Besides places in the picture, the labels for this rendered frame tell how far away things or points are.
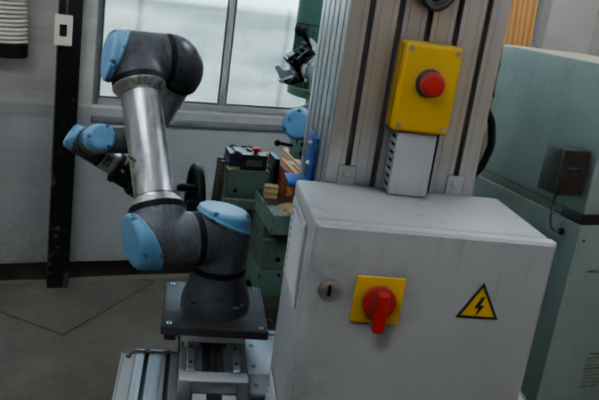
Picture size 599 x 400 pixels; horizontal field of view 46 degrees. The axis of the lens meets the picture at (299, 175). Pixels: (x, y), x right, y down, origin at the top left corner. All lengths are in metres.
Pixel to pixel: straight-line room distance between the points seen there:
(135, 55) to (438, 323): 0.89
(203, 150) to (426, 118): 2.51
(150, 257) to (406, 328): 0.60
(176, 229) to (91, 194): 2.05
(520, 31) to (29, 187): 2.65
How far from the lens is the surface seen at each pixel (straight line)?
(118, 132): 1.93
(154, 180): 1.46
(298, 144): 2.17
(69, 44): 3.19
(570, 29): 4.50
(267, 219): 2.00
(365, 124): 1.09
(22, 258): 3.55
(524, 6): 4.08
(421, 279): 0.96
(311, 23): 2.09
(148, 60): 1.56
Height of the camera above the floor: 1.52
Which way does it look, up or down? 15 degrees down
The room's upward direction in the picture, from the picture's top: 8 degrees clockwise
